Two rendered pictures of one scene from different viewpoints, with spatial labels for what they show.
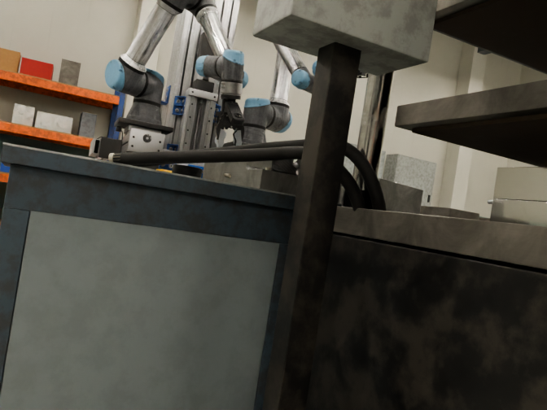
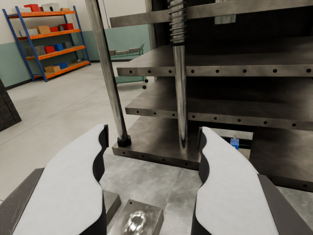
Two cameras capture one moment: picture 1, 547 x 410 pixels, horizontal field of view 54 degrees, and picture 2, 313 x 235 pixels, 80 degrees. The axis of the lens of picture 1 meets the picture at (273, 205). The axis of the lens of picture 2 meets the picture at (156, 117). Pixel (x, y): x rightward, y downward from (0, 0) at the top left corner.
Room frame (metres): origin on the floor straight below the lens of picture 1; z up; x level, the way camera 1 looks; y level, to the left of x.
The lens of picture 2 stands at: (2.26, -0.27, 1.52)
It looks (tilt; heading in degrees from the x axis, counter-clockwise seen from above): 28 degrees down; 231
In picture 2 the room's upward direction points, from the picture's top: 7 degrees counter-clockwise
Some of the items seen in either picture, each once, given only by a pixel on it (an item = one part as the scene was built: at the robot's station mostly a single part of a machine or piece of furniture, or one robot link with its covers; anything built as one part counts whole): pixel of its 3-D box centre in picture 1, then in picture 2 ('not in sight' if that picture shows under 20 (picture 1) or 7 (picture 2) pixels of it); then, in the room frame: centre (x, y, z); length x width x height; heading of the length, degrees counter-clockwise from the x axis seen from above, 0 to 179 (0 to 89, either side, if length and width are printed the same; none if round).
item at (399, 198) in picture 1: (342, 194); not in sight; (1.96, -0.25, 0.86); 0.50 x 0.26 x 0.11; 43
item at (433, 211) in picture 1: (444, 218); (135, 232); (2.10, -0.67, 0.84); 0.20 x 0.15 x 0.07; 26
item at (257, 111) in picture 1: (256, 111); not in sight; (2.49, 0.14, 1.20); 0.13 x 0.12 x 0.14; 137
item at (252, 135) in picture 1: (251, 136); not in sight; (2.48, 0.15, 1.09); 0.15 x 0.15 x 0.10
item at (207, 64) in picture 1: (214, 67); not in sight; (1.94, 0.29, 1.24); 0.11 x 0.11 x 0.08; 56
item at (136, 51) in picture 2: not in sight; (126, 67); (-0.21, -4.27, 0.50); 0.98 x 0.55 x 1.01; 135
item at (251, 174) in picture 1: (266, 174); not in sight; (1.73, 0.04, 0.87); 0.50 x 0.26 x 0.14; 26
